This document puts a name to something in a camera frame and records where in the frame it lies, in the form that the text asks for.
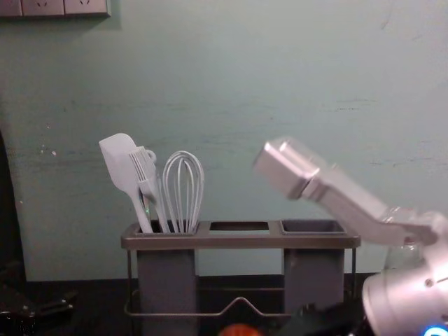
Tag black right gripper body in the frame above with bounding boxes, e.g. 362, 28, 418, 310
279, 302, 368, 336

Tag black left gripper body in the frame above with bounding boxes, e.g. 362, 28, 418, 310
0, 261, 40, 318

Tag black table cloth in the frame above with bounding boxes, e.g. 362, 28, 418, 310
0, 274, 368, 336

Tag grey plastic bin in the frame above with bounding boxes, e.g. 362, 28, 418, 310
280, 219, 348, 306
136, 223, 201, 336

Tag black rack with steel bars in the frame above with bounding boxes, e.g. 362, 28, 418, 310
120, 219, 361, 320

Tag white silicone spatula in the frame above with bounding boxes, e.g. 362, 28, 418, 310
98, 132, 155, 234

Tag white silicone brush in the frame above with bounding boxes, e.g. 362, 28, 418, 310
128, 146, 172, 234

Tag white whisk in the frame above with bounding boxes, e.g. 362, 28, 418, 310
162, 150, 206, 235

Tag black corded tool orange parts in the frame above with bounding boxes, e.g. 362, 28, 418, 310
222, 323, 259, 336

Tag grey wall socket panel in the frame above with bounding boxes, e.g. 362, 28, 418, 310
0, 0, 113, 19

